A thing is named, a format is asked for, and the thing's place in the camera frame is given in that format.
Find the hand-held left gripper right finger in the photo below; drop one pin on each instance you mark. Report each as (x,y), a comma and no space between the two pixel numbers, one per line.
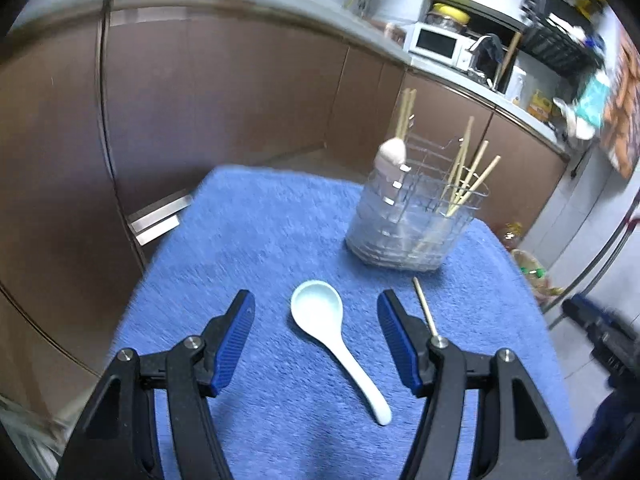
(400,345)

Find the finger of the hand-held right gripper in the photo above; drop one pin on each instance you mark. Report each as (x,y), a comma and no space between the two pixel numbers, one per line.
(590,322)

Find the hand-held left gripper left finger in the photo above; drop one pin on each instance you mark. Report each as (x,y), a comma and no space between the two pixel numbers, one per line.
(235,340)

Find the wooden chopstick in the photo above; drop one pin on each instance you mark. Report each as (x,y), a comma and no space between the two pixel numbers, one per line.
(462,155)
(425,307)
(475,167)
(482,177)

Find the white ceramic spoon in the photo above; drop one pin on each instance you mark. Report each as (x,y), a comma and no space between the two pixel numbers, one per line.
(392,152)
(315,305)

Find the clear plastic utensil holder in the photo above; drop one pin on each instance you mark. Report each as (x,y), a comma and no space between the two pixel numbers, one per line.
(400,230)

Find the large cooking oil bottle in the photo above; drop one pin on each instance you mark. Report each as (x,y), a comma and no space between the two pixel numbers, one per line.
(512,235)

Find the blue towel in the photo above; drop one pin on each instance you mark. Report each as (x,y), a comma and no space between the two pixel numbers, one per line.
(280,230)

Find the teal cloth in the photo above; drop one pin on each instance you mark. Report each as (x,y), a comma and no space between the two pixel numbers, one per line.
(590,105)

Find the yellow box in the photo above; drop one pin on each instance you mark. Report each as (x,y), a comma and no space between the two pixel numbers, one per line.
(540,104)

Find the brown kitchen cabinet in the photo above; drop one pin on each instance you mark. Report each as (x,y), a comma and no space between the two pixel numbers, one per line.
(225,85)

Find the black dish rack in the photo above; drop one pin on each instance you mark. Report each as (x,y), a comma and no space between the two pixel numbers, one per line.
(560,35)

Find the white microwave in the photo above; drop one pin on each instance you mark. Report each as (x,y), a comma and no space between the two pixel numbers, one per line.
(435,42)

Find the white kitchen countertop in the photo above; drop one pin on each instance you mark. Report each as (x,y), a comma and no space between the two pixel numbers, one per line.
(350,30)

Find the yellow lid jar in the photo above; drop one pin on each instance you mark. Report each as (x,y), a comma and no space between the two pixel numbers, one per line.
(450,15)

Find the orange wall poster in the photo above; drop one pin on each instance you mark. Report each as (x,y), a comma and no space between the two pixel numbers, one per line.
(625,110)

